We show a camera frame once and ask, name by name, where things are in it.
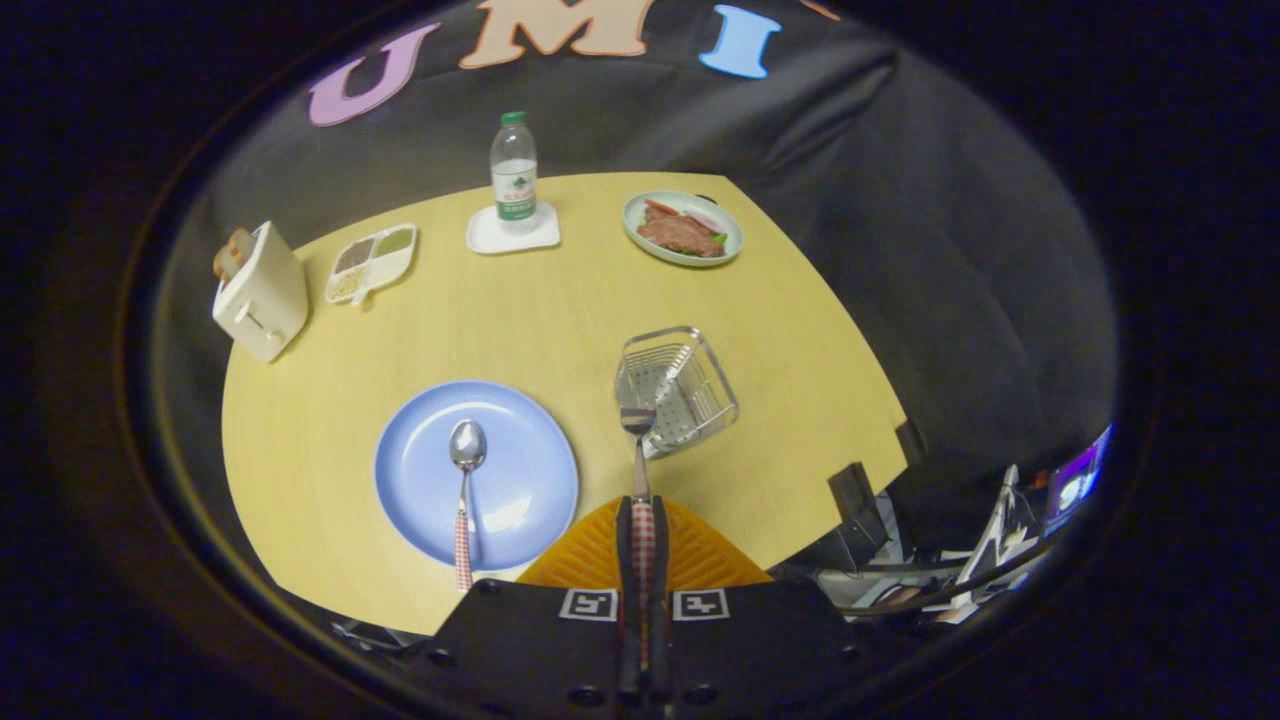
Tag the clear green-capped water bottle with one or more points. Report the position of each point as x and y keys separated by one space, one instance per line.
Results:
x=514 y=180

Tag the cream toaster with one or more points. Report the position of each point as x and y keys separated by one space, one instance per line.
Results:
x=265 y=300

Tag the lit computer screen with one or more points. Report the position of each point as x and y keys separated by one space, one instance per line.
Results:
x=1075 y=480

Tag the sliced meat and vegetables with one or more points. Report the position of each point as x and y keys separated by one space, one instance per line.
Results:
x=680 y=235

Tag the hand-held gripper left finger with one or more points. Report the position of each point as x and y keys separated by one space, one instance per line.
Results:
x=530 y=650

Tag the white square coaster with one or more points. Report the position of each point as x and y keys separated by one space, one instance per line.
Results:
x=490 y=240

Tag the blue round plate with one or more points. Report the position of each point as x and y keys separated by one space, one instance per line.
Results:
x=520 y=470

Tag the black chair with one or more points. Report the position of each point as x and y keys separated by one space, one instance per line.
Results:
x=855 y=500

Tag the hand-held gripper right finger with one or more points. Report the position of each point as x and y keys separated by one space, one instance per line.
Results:
x=760 y=650

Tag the pale green food plate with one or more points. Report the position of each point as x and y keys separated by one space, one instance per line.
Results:
x=730 y=240

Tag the white divided condiment dish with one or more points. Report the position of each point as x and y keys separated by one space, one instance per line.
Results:
x=385 y=262

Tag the brown toast slice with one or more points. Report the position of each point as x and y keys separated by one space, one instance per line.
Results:
x=226 y=262
x=242 y=240

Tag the black backdrop cloth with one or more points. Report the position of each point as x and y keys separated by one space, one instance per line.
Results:
x=900 y=250

